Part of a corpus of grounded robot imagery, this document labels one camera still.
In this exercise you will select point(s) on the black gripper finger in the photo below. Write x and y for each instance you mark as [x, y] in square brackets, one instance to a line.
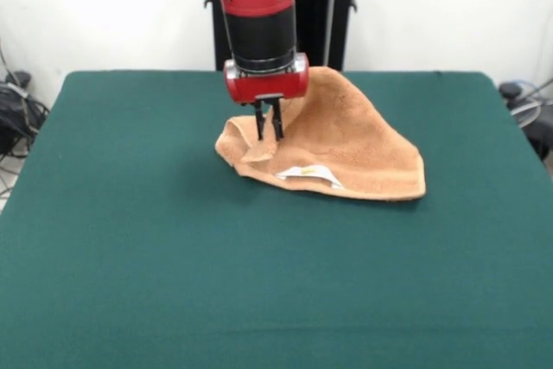
[277, 120]
[260, 120]

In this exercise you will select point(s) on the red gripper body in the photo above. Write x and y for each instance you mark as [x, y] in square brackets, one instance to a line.
[268, 86]

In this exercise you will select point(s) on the orange terry towel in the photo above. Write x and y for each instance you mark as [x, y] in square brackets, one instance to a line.
[358, 148]

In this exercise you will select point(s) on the dark green table cloth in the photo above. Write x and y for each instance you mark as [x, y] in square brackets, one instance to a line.
[173, 278]

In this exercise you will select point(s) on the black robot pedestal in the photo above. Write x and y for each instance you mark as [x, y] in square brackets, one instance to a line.
[328, 14]

